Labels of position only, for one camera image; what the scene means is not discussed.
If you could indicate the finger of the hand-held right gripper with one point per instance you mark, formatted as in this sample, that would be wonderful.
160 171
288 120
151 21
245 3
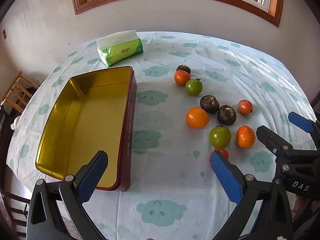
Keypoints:
272 141
300 122

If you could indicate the orange mandarin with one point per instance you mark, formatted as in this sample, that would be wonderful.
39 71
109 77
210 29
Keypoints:
197 117
182 78
245 137

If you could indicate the dark brown water chestnut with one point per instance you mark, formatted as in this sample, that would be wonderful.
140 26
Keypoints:
226 115
183 68
209 104

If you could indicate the green tomato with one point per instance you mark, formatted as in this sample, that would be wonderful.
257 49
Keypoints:
220 136
193 87

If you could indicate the gold and red tin box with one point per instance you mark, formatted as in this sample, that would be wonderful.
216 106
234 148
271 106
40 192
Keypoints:
87 120

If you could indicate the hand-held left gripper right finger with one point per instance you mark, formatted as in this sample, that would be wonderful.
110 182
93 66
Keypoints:
225 177

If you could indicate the light wooden chair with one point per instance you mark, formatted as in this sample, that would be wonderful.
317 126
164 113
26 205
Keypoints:
17 92

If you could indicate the cloud print tablecloth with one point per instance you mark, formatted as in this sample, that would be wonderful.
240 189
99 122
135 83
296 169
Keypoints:
162 180

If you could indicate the green tissue pack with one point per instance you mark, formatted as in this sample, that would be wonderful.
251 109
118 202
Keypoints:
122 52

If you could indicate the black chair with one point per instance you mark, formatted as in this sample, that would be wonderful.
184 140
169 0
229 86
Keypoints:
15 212

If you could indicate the red tomato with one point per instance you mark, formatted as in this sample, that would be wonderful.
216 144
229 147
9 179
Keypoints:
222 152
245 106

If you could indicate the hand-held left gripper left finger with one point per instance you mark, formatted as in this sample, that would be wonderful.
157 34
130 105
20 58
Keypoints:
92 177

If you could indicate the dark wooden furniture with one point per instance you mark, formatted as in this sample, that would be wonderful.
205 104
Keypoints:
316 105

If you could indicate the white round object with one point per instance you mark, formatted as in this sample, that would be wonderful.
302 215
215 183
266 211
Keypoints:
13 124

